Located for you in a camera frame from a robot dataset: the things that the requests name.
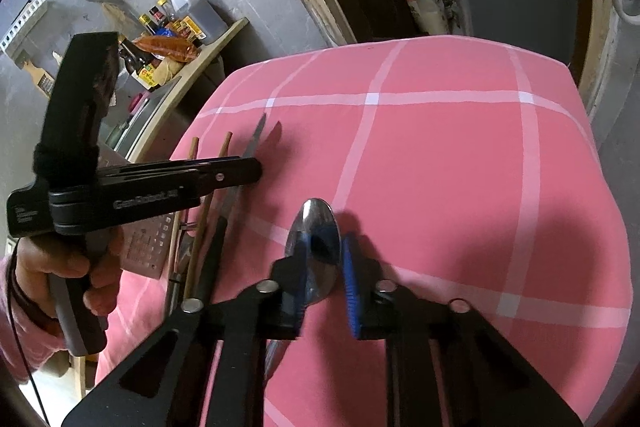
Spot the grey perforated utensil holder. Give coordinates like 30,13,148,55
120,212,178,280

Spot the large soy sauce jug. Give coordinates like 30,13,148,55
170,0,228,44

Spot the plain wooden chopstick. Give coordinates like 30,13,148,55
182,130,234,303

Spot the beige kitchen counter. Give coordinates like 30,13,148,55
125,17,248,162

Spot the wooden grater board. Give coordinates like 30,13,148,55
22,60,54,98

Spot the white wall basket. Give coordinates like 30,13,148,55
1,0,49,60

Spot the person's left hand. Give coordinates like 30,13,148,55
15,228,122,317

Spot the steel kitchen knife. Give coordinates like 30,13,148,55
194,114,267,305

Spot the large steel serving spoon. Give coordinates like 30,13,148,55
265,198,342,379

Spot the wooden chopstick purple band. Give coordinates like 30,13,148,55
164,209,189,317

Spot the pink checked tablecloth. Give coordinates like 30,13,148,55
94,34,634,427

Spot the dark sauce bottle yellow label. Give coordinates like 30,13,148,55
118,35,160,91

